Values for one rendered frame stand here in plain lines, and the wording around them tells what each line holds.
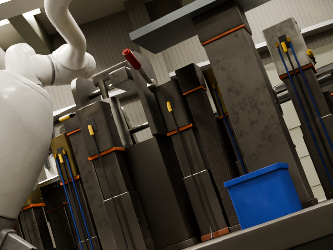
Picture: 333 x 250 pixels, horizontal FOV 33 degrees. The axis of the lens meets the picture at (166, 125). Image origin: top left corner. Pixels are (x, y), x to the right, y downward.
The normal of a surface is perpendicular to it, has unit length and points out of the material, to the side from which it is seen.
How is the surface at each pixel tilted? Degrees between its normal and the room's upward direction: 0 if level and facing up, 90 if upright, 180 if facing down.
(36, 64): 91
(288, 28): 90
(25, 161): 122
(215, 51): 90
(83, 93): 90
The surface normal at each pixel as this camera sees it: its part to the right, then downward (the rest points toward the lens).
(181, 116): -0.36, -0.09
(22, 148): 0.65, 0.11
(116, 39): -0.05, -0.20
